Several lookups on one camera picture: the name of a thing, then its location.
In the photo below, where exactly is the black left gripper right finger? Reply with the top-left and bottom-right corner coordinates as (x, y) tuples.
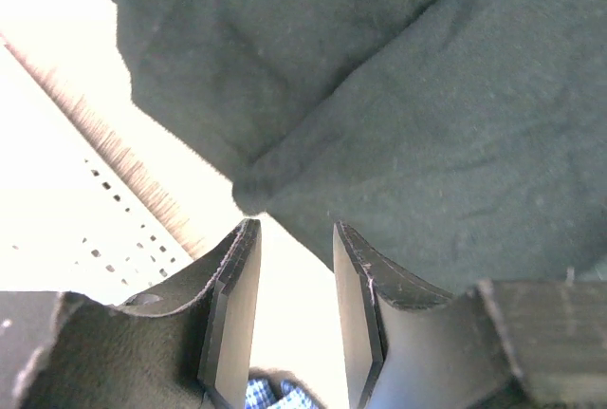
(333, 223), (606, 408)

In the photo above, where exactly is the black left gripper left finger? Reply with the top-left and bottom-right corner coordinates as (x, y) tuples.
(1, 219), (261, 408)

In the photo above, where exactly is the black t shirt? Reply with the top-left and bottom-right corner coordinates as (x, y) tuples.
(111, 0), (606, 291)

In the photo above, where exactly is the blue checkered shirt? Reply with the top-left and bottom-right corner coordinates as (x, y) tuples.
(244, 378), (319, 409)

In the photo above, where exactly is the white plastic laundry basket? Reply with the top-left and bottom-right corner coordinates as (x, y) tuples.
(1, 49), (192, 305)

